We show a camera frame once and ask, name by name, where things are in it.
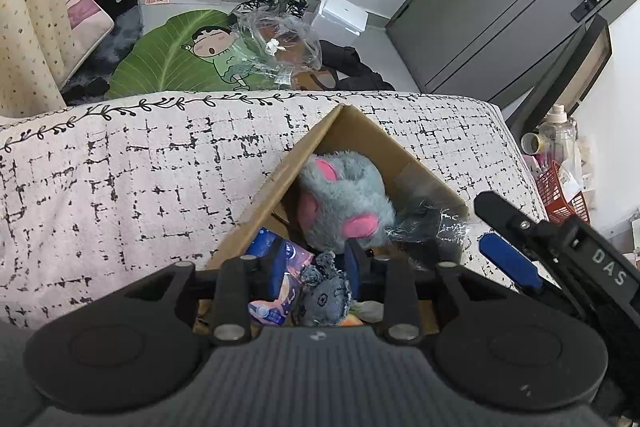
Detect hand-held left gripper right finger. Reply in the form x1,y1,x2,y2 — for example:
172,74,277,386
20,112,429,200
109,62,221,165
347,244,508,344

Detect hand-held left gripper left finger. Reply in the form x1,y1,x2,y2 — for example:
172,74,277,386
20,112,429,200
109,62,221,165
120,256,275,344

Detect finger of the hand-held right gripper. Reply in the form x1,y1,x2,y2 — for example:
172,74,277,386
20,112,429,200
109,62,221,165
479,231,576,310
474,191,551,253

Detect denim fabric toy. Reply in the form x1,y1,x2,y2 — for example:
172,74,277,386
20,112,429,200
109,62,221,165
295,251,353,328

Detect small white cloth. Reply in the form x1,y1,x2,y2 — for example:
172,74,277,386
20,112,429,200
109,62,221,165
352,299,386,323

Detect crinkled clear plastic bag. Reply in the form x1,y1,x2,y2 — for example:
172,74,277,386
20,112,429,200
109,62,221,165
385,167,471,273

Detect grey plush mouse toy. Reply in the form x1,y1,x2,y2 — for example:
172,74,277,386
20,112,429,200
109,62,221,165
295,150,398,255

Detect cardboard box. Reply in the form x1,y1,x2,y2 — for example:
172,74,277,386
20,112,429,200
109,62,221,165
192,103,471,338

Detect orange plastic basket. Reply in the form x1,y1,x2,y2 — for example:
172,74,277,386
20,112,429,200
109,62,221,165
535,159,591,225

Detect blue purple snack packet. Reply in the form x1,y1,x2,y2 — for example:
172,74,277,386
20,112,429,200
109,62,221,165
245,227,316,328

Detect tape roll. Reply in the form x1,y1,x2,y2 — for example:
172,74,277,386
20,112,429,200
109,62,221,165
520,132,548,155

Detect white paper tag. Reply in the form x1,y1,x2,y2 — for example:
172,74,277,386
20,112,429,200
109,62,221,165
557,157,584,195

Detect clear bottle with white cap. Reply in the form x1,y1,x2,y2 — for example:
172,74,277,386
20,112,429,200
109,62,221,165
537,104,581,188

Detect dark framed board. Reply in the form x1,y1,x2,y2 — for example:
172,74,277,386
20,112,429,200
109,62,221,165
502,14,613,140

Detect dark grey cabinet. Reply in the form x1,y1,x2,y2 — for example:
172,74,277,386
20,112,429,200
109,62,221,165
386,0,640,108

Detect black clothes on floor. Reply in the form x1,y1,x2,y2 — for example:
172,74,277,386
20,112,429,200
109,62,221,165
300,39,396,92

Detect large clear plastic bag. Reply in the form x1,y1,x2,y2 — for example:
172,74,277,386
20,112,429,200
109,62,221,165
230,4,323,90

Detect white box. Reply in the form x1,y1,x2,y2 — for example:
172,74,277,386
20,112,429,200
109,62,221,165
311,0,369,48

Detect green leaf cartoon rug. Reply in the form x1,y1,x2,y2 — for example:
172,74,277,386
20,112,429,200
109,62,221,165
107,9,281,100

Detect grey fluffy rug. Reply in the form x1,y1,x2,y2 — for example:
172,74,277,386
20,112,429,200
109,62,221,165
62,4,146,105

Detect pink cushion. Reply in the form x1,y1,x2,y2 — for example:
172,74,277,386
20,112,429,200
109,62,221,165
62,0,117,88

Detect cream dotted curtain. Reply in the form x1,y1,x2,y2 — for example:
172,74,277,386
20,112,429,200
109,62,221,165
0,0,73,118

